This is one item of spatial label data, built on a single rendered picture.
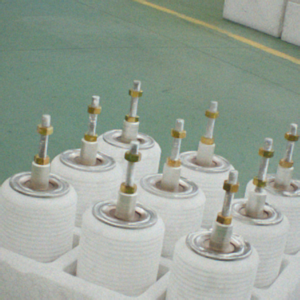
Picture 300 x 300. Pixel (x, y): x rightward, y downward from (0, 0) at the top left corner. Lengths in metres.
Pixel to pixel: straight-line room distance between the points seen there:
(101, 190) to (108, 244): 0.16
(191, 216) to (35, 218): 0.20
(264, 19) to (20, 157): 2.18
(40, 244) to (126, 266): 0.12
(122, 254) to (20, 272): 0.13
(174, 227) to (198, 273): 0.16
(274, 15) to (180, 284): 2.91
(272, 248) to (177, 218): 0.13
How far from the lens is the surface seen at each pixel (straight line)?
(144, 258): 0.92
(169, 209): 1.00
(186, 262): 0.88
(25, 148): 1.84
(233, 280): 0.88
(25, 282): 0.96
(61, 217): 0.97
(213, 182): 1.11
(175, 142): 1.02
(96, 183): 1.05
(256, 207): 1.00
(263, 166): 0.98
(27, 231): 0.97
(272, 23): 3.74
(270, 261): 1.00
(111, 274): 0.93
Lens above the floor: 0.63
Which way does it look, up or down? 19 degrees down
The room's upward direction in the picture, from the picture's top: 9 degrees clockwise
